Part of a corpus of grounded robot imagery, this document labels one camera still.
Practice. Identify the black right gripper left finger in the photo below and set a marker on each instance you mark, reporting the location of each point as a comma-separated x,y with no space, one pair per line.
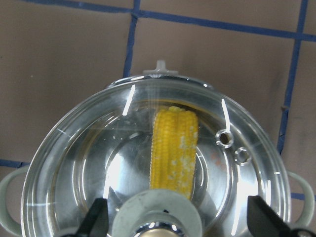
96,221

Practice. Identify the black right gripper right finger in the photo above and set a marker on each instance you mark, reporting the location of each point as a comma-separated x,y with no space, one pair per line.
262,221

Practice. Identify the glass pot lid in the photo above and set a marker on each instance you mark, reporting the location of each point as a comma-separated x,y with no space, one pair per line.
142,134

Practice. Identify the yellow corn cob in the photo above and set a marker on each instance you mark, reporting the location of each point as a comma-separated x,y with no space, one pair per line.
173,150

